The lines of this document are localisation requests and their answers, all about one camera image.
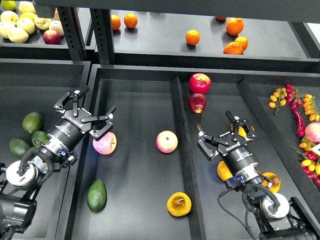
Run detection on white label card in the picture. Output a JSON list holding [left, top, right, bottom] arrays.
[[311, 143, 320, 156]]

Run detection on yellow apple front left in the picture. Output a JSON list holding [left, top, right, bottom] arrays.
[[8, 27, 29, 44]]

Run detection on orange cherry tomato vine left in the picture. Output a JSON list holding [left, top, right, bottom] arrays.
[[268, 87, 287, 115]]

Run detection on yellow pear upper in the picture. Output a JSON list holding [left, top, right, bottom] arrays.
[[230, 124, 257, 142]]

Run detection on orange on shelf front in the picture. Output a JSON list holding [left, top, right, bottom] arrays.
[[223, 41, 244, 55]]

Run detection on black tray divider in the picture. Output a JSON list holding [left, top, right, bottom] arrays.
[[170, 76, 207, 240], [237, 79, 320, 219]]

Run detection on pink apple right edge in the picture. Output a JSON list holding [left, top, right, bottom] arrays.
[[305, 122, 320, 143]]

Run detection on black tray divider left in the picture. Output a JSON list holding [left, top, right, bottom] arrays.
[[170, 76, 207, 240]]

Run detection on green avocado middle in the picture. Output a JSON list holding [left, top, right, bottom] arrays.
[[31, 130, 50, 149]]

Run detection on black tray divider right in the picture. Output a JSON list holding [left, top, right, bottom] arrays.
[[237, 79, 320, 219]]

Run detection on red apple on shelf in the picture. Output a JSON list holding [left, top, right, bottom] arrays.
[[43, 29, 61, 45]]

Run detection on yellow apple middle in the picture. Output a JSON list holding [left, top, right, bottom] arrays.
[[16, 17, 36, 35]]

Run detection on black upper shelf left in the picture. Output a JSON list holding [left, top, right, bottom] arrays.
[[0, 6, 93, 61]]

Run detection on red chili pepper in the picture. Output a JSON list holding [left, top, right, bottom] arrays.
[[290, 102, 305, 137]]

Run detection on pink apple left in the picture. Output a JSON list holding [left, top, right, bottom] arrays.
[[92, 131, 117, 155]]

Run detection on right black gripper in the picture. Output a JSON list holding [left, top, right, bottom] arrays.
[[196, 110, 258, 175]]

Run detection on orange cherry tomato vine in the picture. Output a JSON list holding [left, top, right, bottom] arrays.
[[268, 87, 287, 115], [303, 94, 320, 122]]

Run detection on orange on shelf left edge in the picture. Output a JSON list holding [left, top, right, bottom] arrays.
[[111, 14, 122, 31]]

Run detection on dark avocado far left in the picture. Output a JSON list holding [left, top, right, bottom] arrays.
[[9, 138, 31, 158]]

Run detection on bright red apple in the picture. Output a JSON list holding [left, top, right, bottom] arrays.
[[189, 73, 212, 95]]

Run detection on black shelf post right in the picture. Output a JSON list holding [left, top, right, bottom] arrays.
[[90, 8, 116, 65]]

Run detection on dark red apple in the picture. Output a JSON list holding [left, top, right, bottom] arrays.
[[188, 93, 207, 114]]

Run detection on mixed cherry tomato bunch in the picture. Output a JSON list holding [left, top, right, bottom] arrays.
[[291, 136, 320, 187]]

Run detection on yellow apple with stem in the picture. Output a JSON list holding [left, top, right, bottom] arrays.
[[33, 15, 52, 31]]

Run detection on yellow pear left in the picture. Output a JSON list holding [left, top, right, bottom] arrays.
[[216, 160, 233, 181]]

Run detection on black shelf post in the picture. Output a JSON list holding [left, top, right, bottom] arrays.
[[57, 6, 87, 61], [90, 8, 116, 65]]

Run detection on dark green avocado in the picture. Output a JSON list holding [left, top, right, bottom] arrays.
[[87, 179, 107, 212]]

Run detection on black shelf post left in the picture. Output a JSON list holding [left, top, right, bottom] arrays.
[[57, 6, 87, 61]]

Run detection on pink apple centre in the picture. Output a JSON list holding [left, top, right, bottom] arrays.
[[156, 130, 178, 154]]

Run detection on black left tray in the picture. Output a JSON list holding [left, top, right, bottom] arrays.
[[0, 59, 90, 240]]

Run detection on pale pink apple on shelf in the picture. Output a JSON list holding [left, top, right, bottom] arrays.
[[49, 20, 64, 37]]

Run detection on black centre tray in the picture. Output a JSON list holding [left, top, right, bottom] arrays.
[[65, 64, 320, 240]]

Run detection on orange on shelf right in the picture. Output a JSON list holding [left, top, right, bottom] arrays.
[[234, 36, 249, 51]]

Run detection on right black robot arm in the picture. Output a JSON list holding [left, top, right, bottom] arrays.
[[197, 111, 320, 240]]

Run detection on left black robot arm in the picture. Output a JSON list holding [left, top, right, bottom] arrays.
[[0, 87, 116, 240]]

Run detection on black tray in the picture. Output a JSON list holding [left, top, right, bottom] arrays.
[[65, 64, 320, 240], [0, 59, 90, 240]]

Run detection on yellow pear with stem up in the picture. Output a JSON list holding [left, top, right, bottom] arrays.
[[167, 192, 192, 217]]

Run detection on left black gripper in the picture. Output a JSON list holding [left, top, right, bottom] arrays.
[[47, 86, 117, 150]]

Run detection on yellow pear lower right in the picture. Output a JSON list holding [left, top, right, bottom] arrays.
[[262, 172, 281, 193]]

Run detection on orange cherry tomato vine right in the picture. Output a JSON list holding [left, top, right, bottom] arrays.
[[303, 94, 320, 122]]

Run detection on red cherry tomato vine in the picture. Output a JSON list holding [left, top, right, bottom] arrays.
[[285, 84, 303, 108]]

